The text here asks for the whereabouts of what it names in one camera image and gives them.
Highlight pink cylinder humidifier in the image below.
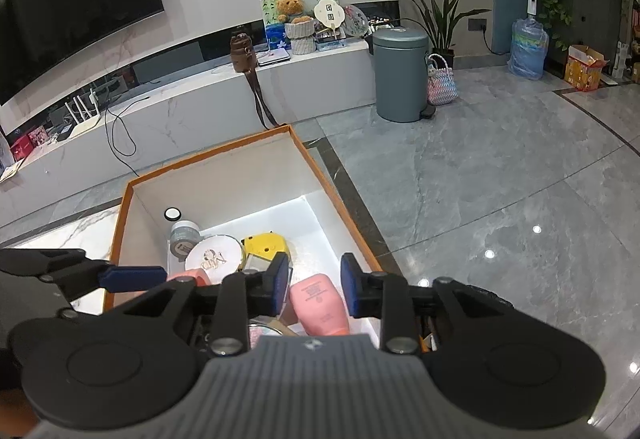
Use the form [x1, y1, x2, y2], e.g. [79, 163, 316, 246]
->
[167, 268, 212, 286]

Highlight yellow tape measure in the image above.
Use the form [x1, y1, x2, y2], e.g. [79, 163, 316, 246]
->
[242, 231, 291, 261]

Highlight pink pump lotion bottle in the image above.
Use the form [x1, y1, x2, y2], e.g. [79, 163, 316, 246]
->
[288, 273, 350, 336]

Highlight small white cream jar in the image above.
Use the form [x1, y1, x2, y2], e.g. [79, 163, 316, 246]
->
[169, 220, 202, 261]

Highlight clear acrylic cube box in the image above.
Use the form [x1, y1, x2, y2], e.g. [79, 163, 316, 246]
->
[243, 254, 271, 274]

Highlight glitter round compact mirror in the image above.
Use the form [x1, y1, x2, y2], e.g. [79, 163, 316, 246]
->
[248, 317, 296, 349]

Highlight orange storage box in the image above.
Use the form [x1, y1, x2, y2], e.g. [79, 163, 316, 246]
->
[103, 124, 384, 339]

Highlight red gift box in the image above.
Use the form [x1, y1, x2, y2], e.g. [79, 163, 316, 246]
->
[11, 135, 35, 162]

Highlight white wifi router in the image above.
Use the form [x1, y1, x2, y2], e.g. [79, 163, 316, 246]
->
[64, 88, 102, 139]

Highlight pastel woven basket bag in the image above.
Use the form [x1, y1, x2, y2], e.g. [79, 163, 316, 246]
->
[426, 54, 459, 106]

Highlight grey-green pedal trash bin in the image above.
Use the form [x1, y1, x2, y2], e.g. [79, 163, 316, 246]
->
[372, 26, 436, 123]

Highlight green illustrated picture board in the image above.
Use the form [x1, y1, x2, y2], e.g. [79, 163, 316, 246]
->
[260, 0, 338, 55]

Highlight white woven basket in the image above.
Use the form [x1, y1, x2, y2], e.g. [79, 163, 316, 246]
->
[284, 17, 316, 56]

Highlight green leafy floor plant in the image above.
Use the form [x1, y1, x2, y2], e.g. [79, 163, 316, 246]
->
[410, 0, 490, 64]

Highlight white round paper fan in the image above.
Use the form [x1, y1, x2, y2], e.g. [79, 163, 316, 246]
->
[314, 0, 346, 42]

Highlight brown teddy bear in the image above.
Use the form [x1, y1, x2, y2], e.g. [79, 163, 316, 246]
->
[277, 0, 310, 24]

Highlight blue water jug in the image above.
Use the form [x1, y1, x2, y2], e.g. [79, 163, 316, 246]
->
[508, 16, 549, 81]

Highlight orange cardboard carton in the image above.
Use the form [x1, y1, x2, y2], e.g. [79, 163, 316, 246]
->
[564, 45, 608, 92]

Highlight black power cable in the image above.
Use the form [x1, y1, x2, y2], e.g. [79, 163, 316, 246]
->
[102, 94, 151, 178]

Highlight brown leather camera case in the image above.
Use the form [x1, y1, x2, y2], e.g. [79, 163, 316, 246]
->
[230, 32, 279, 129]

